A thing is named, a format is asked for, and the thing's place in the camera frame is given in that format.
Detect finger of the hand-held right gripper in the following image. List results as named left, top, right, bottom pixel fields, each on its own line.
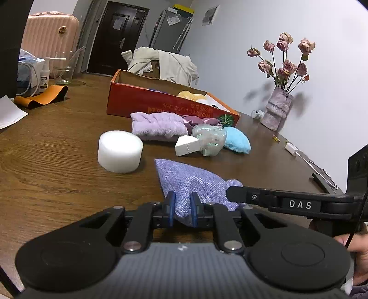
left=226, top=186, right=355, bottom=215

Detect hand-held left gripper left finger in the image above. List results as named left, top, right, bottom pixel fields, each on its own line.
left=75, top=191, right=176, bottom=255

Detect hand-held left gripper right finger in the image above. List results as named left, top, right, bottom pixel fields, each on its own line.
left=190, top=192, right=291, bottom=255

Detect purple woven pouch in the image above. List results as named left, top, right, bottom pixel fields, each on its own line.
left=155, top=159, right=248, bottom=226

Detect white wedge sponge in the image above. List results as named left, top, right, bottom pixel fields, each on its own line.
left=175, top=136, right=201, bottom=157

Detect white foam cylinder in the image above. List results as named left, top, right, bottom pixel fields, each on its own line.
left=98, top=130, right=144, bottom=173

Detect lilac fuzzy cloth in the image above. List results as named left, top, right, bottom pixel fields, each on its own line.
left=130, top=112, right=189, bottom=141

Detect mauve satin scrunchie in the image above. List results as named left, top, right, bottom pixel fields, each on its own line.
left=181, top=114, right=223, bottom=130

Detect orange cardboard box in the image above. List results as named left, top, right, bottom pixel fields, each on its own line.
left=106, top=69, right=240, bottom=127

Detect yellow and white plush toy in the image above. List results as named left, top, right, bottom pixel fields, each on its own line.
left=177, top=90, right=220, bottom=109

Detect person's right hand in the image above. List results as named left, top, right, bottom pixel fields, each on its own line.
left=333, top=230, right=368, bottom=286

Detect black phone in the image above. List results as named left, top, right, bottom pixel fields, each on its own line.
left=312, top=172, right=344, bottom=194

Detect light blue fluffy ball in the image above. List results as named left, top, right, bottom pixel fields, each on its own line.
left=223, top=126, right=252, bottom=153

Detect clear plastic bag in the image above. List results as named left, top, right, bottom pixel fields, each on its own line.
left=191, top=124, right=227, bottom=157

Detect pink vase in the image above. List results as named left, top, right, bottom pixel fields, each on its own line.
left=260, top=87, right=294, bottom=131

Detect green striped round toy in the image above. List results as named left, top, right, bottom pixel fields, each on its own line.
left=218, top=113, right=235, bottom=127

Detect dried pink roses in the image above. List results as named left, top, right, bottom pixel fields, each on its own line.
left=247, top=32, right=316, bottom=94

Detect wooden chair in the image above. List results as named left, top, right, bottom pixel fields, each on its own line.
left=148, top=59, right=162, bottom=79

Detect cream jacket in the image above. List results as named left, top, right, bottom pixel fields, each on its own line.
left=121, top=46, right=199, bottom=87

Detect grey refrigerator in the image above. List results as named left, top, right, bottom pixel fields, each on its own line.
left=149, top=9, right=192, bottom=55

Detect dark brown door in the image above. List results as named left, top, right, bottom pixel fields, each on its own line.
left=87, top=1, right=150, bottom=77

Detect glass jar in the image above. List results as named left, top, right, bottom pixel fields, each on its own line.
left=53, top=46, right=86, bottom=85

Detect white umbrella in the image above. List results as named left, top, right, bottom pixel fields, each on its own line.
left=172, top=16, right=193, bottom=49

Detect white spray bottle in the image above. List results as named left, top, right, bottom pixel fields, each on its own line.
left=39, top=57, right=51, bottom=93

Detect white paper sheet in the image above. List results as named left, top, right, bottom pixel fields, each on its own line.
left=0, top=95, right=29, bottom=130

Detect blue face mask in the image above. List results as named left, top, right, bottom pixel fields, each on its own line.
left=19, top=49, right=45, bottom=65

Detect pink suitcase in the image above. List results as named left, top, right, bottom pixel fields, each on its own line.
left=20, top=12, right=80, bottom=78

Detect black paper bag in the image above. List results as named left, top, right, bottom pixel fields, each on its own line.
left=0, top=0, right=35, bottom=100

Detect white charger cable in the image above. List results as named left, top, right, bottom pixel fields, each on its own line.
left=297, top=152, right=338, bottom=190

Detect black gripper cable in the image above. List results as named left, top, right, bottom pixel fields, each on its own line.
left=345, top=201, right=368, bottom=248

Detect orange leather strap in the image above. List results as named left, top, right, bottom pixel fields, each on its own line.
left=14, top=85, right=69, bottom=109

